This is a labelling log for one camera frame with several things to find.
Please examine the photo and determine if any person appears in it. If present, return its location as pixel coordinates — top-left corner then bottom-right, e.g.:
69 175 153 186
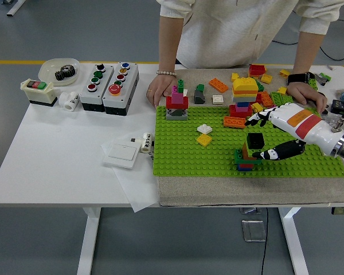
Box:
156 0 344 69

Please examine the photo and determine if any person's right hand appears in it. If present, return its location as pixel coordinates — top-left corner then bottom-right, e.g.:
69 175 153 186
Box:
146 74 178 109

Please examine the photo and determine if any white desk leg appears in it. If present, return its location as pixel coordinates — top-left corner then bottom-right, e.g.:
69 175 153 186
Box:
1 0 27 17

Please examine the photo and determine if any thick orange brick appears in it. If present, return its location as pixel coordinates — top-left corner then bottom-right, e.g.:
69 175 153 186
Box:
223 116 247 129

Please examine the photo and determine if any black metal gear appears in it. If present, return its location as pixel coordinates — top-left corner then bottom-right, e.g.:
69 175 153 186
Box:
54 65 77 81

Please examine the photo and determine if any grey four-button control box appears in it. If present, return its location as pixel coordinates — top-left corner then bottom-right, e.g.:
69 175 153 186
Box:
79 63 115 112

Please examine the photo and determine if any white printed cylinder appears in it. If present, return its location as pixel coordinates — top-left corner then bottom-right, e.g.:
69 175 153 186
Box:
139 131 153 154

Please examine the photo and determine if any thin black hanging cable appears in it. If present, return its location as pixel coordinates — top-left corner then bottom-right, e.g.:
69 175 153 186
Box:
260 207 269 275

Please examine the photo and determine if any black brick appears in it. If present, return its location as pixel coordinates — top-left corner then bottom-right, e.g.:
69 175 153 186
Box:
246 132 265 150

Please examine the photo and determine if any flat orange brick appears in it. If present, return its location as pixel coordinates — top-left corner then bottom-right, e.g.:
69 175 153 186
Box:
209 77 229 93

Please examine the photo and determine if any red yellow orange brick stack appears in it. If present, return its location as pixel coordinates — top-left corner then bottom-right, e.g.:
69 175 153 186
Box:
248 64 267 80

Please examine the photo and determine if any metal floor socket box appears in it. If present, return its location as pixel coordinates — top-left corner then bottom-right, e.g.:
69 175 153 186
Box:
241 219 267 243

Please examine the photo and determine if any green toy baseplate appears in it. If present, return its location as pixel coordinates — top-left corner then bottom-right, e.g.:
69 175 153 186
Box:
152 105 344 178

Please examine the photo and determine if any white pipe tee fitting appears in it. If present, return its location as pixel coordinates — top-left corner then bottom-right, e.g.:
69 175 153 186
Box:
58 91 80 111

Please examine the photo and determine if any orange toy brick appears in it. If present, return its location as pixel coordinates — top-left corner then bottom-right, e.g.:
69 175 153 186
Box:
260 91 275 108

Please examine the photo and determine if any white paper sheet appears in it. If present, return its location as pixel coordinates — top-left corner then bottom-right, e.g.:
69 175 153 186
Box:
100 133 161 213

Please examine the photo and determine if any grey green tool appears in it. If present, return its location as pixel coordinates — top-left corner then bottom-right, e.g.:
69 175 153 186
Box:
315 72 332 86

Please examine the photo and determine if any grey emergency-stop control box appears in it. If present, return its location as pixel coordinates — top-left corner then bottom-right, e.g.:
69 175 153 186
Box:
102 61 140 116

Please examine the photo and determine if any yellow square brick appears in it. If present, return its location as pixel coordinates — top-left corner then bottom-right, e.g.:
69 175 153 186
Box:
196 133 212 147

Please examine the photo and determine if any person's left hand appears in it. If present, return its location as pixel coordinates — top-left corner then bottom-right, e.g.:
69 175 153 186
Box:
286 81 328 113

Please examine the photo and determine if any translucent white bowl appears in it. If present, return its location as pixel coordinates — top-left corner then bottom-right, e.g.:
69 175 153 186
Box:
38 58 81 87

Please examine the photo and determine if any brown green blue brick stack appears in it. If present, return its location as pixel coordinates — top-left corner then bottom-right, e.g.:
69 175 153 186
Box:
233 142 262 172

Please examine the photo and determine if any yellow orange red brick tower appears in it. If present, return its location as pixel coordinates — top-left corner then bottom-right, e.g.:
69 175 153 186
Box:
229 77 260 119

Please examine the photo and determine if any red pink grey brick tower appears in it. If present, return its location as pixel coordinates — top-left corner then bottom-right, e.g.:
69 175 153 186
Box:
165 78 189 120

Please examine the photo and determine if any white table leg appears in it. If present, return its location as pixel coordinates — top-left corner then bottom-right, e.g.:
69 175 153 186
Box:
277 206 309 275
76 206 101 275

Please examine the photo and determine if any black device box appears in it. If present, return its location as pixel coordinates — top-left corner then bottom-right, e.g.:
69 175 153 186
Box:
331 99 344 116

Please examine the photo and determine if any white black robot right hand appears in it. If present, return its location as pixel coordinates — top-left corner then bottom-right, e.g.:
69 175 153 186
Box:
244 103 344 161

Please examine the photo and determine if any black wristwatch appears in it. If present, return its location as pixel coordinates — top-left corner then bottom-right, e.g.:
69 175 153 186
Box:
287 71 316 86

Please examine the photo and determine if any grey-brown mat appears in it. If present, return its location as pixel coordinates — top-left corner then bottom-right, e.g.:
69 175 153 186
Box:
158 68 344 207

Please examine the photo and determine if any white wall switch plate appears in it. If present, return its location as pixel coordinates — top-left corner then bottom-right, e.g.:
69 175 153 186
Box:
103 142 139 170

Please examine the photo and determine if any cream red-green switch box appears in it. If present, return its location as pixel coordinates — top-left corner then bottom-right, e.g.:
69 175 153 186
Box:
19 78 58 108

